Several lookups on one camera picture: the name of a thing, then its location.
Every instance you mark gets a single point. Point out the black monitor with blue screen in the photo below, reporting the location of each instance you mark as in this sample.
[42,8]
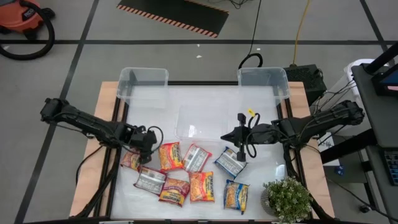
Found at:
[381,85]

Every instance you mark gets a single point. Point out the dark red beef noodle pack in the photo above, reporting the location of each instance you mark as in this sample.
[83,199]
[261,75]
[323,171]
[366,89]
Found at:
[150,180]
[130,161]
[174,192]

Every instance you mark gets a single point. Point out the potted plant with striped pot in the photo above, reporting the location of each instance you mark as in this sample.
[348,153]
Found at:
[287,199]

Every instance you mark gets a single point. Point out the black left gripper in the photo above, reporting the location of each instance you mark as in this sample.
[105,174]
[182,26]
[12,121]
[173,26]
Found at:
[144,140]

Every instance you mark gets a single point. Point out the orange chicken noodle pack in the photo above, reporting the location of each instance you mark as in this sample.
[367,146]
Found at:
[170,157]
[196,158]
[201,186]

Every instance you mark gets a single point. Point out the small blue object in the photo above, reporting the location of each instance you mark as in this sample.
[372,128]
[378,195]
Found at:
[339,170]

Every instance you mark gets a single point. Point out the black equipment box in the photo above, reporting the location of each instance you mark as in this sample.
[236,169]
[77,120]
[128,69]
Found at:
[303,81]

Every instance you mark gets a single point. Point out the white plastic container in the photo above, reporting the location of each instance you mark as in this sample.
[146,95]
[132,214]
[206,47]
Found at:
[354,66]

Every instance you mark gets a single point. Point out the black aluminium beam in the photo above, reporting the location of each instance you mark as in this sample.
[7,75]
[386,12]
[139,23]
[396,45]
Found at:
[348,146]
[382,57]

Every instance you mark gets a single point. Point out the black caster wheel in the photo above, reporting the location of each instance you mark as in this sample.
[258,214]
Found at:
[364,208]

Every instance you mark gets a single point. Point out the orange shop vacuum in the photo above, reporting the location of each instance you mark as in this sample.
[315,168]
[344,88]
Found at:
[18,15]

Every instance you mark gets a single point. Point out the blue soy sauce noodle pack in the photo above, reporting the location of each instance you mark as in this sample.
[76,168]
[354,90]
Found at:
[228,163]
[236,196]

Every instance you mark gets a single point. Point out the black hazard-striped floor mat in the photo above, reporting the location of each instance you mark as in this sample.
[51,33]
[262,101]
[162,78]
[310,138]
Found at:
[174,11]

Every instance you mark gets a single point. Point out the red shop vacuum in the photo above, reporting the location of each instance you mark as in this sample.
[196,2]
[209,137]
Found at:
[50,35]

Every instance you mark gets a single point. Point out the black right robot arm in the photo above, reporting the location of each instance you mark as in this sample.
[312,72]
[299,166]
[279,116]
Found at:
[326,119]

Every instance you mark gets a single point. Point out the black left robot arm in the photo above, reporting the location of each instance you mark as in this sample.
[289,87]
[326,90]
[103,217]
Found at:
[93,126]

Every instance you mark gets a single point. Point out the grey equipment cart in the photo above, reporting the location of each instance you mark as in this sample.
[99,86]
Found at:
[376,124]

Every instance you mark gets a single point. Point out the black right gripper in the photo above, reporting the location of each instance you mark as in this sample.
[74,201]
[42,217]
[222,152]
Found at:
[258,134]

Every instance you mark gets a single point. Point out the black keyboard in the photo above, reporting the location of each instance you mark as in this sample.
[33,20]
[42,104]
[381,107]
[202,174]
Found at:
[392,168]

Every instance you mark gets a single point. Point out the white paper sheet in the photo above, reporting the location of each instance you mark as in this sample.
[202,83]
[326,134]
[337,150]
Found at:
[326,140]

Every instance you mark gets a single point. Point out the light wooden base board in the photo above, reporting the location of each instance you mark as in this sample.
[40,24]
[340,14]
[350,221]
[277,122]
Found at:
[104,102]

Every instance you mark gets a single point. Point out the clear plastic bin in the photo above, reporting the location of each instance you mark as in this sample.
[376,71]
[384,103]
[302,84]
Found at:
[143,77]
[200,124]
[262,77]

